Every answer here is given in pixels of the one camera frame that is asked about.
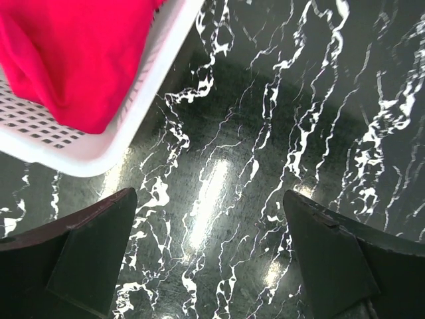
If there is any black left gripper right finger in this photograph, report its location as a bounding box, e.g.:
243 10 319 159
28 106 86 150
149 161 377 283
283 190 424 318

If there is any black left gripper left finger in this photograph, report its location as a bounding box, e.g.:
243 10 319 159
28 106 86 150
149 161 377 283
1 187 137 318

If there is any red t shirt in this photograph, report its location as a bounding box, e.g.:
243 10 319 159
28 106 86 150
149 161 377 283
1 1 161 134

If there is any white plastic basket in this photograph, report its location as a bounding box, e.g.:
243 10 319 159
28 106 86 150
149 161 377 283
1 1 203 177

